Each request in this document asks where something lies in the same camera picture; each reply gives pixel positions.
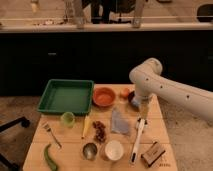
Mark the yellowish translucent gripper body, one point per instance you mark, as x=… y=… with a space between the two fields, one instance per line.
x=144 y=107

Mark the orange apple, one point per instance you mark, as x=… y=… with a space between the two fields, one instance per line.
x=124 y=93

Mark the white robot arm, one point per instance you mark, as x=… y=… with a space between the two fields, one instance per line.
x=147 y=80

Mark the dark brown bowl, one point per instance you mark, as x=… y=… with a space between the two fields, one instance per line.
x=130 y=97

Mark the red bowl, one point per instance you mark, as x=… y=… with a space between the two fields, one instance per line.
x=103 y=96

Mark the blue sponge cube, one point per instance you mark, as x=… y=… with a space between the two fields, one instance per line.
x=135 y=103

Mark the grey blue cloth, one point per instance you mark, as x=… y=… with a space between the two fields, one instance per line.
x=118 y=124

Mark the bunch of brown grapes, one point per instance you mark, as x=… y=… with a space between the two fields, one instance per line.
x=100 y=134

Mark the yellow corn cob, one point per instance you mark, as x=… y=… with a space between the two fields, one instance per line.
x=86 y=126

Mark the black cabinet counter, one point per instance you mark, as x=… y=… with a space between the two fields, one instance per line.
x=30 y=56

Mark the green plastic tray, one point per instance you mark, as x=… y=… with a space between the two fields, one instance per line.
x=62 y=95

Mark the small metal cup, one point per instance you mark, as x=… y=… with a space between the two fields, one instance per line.
x=89 y=151

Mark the green plastic cup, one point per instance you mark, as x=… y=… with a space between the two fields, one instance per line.
x=68 y=119

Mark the silver metal fork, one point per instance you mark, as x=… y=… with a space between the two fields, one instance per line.
x=49 y=130

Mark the green chili pepper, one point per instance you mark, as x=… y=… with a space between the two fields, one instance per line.
x=50 y=162

